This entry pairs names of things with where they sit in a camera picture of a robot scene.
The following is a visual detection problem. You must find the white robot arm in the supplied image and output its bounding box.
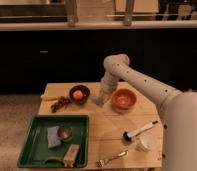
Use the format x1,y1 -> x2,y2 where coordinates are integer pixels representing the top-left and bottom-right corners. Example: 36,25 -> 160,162
100,54 -> 197,171

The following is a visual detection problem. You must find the grey blue towel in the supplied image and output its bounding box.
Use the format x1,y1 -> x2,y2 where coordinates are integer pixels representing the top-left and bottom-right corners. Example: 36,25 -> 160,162
47,126 -> 61,148

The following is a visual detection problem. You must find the dark brown bowl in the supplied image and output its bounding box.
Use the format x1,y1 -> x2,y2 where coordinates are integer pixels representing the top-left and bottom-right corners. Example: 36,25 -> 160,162
69,85 -> 90,105

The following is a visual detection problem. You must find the orange fruit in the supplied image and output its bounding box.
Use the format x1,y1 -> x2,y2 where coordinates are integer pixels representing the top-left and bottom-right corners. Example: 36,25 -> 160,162
73,90 -> 83,100

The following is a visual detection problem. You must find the orange bowl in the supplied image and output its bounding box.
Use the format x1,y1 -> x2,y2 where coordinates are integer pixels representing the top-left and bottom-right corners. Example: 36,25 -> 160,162
111,88 -> 137,111

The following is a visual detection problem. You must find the small metal bowl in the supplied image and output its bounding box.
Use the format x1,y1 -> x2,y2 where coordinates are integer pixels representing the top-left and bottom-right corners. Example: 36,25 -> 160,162
57,126 -> 72,141

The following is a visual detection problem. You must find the green plastic tray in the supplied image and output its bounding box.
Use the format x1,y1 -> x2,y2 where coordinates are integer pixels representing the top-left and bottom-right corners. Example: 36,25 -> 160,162
17,115 -> 89,168

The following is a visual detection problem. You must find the white cup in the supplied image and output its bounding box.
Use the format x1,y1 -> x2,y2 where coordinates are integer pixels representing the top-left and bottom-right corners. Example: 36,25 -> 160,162
135,134 -> 152,152

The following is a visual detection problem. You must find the silver fork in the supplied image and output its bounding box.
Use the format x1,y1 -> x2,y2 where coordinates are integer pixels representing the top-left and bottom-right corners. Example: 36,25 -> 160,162
96,150 -> 128,167

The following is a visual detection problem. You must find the wooden block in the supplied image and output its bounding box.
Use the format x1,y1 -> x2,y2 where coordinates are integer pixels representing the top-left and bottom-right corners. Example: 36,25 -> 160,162
63,144 -> 80,168

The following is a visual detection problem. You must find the green bean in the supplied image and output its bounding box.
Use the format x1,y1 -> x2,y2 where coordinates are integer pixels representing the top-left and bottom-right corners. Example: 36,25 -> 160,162
44,156 -> 63,163

